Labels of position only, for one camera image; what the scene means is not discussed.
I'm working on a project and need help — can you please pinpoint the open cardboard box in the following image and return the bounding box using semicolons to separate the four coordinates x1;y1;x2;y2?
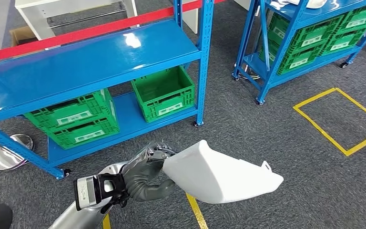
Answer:
9;26;45;48

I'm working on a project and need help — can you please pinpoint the white plastic part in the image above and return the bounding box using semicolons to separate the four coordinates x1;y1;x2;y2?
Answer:
305;0;329;10
162;139;284;205
270;0;301;10

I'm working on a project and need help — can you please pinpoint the red barrier belt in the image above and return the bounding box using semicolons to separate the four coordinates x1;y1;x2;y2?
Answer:
0;0;226;63

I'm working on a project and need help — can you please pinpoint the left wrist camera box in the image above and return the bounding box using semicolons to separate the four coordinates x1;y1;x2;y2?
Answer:
73;175;108;212

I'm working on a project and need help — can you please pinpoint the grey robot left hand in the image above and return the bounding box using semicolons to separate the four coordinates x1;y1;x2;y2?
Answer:
121;142;179;203

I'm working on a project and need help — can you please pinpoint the chrome stanchion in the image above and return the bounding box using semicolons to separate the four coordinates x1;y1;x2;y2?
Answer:
235;63;262;82
0;134;34;171

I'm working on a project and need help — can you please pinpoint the blue metal shelf rack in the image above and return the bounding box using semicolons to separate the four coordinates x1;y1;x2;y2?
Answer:
232;0;366;106
0;0;215;181

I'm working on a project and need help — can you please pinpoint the green plastic crate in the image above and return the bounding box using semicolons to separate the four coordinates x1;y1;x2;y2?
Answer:
258;39;326;76
131;65;196;123
266;12;345;54
23;88;117;134
320;28;366;58
45;117;121;151
336;2;366;35

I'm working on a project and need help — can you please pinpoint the yellow floor tape square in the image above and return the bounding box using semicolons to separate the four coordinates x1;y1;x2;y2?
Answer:
293;87;366;157

